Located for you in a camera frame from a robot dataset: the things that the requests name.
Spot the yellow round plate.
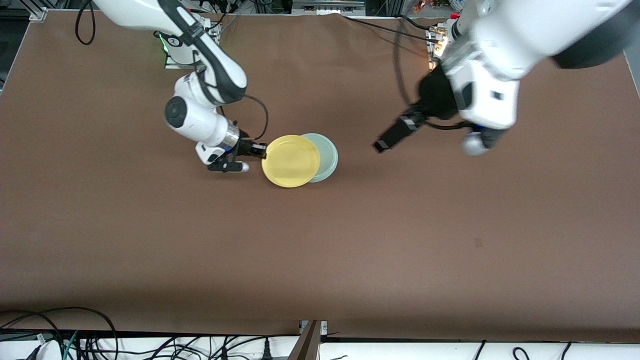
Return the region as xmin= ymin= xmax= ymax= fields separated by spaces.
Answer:
xmin=261 ymin=134 xmax=321 ymax=189

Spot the pale green round plate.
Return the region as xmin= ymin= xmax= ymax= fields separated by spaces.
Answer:
xmin=300 ymin=132 xmax=339 ymax=184

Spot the brown table cover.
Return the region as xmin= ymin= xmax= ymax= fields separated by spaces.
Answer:
xmin=0 ymin=10 xmax=640 ymax=346

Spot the aluminium crossbar profile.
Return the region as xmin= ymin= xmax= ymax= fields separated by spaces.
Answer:
xmin=292 ymin=0 xmax=366 ymax=16

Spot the white lower shelf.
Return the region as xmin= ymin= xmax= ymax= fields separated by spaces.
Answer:
xmin=0 ymin=332 xmax=640 ymax=360

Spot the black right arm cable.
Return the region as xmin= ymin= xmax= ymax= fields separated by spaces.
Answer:
xmin=75 ymin=0 xmax=270 ymax=141

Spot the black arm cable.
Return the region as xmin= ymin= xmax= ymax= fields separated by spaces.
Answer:
xmin=392 ymin=17 xmax=474 ymax=132
xmin=75 ymin=0 xmax=270 ymax=141

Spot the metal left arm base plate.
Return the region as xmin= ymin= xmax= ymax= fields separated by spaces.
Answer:
xmin=426 ymin=27 xmax=450 ymax=71

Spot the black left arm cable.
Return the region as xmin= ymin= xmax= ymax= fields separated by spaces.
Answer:
xmin=392 ymin=17 xmax=474 ymax=132

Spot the short black table cable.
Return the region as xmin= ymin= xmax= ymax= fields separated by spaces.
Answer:
xmin=399 ymin=14 xmax=434 ymax=32

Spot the long black table cable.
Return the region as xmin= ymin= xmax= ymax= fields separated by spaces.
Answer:
xmin=342 ymin=15 xmax=436 ymax=43

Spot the metal frame post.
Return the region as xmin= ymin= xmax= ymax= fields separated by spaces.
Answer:
xmin=290 ymin=320 xmax=329 ymax=360

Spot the large black looped cable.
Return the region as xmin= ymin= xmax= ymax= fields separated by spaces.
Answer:
xmin=0 ymin=306 xmax=119 ymax=360

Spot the green cable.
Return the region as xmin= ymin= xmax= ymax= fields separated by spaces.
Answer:
xmin=62 ymin=329 xmax=81 ymax=360

